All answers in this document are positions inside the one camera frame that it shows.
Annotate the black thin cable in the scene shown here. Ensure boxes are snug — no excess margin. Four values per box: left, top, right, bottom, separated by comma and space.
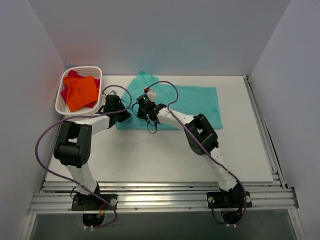
131, 102, 161, 135

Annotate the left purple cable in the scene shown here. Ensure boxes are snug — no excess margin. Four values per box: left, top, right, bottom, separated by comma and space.
34, 84, 133, 230

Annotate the magenta t shirt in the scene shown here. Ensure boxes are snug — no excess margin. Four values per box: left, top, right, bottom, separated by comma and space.
60, 70, 100, 109

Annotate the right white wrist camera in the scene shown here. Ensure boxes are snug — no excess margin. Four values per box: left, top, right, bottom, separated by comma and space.
144, 87, 157, 102

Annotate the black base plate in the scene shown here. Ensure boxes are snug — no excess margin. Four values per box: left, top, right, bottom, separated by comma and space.
206, 190, 244, 209
71, 192, 118, 212

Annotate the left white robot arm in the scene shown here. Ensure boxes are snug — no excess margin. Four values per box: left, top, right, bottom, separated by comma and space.
53, 94, 131, 210

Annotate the front aluminium rail frame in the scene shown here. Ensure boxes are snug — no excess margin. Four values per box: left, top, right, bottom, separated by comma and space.
28, 180, 299, 214

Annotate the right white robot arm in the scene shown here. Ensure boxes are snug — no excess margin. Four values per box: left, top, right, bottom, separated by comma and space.
136, 93, 244, 207

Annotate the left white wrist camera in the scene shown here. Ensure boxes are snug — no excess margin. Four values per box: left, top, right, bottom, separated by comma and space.
106, 90, 118, 96

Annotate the orange t shirt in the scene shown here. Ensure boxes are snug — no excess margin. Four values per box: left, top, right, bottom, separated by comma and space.
63, 76, 99, 112

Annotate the right side aluminium rail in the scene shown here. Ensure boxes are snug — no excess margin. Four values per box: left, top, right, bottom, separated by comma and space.
243, 75, 288, 189

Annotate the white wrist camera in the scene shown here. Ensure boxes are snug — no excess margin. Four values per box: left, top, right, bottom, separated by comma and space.
144, 87, 157, 102
106, 90, 118, 96

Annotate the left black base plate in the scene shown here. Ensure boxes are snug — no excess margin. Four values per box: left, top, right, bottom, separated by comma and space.
71, 192, 118, 212

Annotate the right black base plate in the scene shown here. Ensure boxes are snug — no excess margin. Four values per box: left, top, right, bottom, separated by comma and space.
206, 190, 244, 209

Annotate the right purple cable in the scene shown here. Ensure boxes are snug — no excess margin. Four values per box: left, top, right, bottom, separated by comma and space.
144, 80, 248, 226

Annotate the purple cable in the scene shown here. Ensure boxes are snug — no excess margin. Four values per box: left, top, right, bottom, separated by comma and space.
144, 80, 248, 226
34, 84, 133, 230

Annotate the white plastic basket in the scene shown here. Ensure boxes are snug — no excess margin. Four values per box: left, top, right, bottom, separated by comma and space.
55, 66, 102, 116

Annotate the teal t shirt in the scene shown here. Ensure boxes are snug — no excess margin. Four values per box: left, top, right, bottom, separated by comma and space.
121, 71, 223, 129

